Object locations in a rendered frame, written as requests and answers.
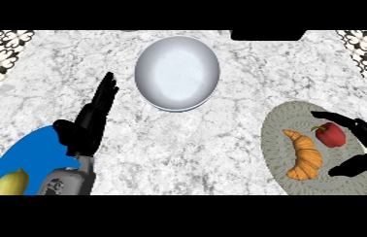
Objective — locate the blue round plate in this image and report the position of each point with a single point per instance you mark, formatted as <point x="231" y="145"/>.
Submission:
<point x="33" y="150"/>

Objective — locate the orange croissant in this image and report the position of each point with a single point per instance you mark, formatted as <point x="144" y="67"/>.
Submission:
<point x="304" y="160"/>

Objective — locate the white bowl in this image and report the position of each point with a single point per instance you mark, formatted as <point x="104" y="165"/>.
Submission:
<point x="178" y="73"/>

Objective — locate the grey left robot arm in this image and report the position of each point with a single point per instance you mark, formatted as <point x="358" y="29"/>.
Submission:
<point x="67" y="179"/>

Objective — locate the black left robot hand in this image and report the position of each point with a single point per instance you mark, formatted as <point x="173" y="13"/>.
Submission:
<point x="91" y="121"/>

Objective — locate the grey patterned round placemat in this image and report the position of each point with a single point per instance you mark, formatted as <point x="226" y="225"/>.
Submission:
<point x="287" y="150"/>

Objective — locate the black and white patterned tile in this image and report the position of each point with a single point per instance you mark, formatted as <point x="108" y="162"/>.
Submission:
<point x="13" y="46"/>
<point x="356" y="45"/>

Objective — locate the red bell pepper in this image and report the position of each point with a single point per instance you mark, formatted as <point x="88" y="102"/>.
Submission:
<point x="331" y="135"/>

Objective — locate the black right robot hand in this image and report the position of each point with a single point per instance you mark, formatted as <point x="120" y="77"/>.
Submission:
<point x="352" y="122"/>

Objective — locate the black appliance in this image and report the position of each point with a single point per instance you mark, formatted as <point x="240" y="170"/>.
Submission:
<point x="268" y="35"/>

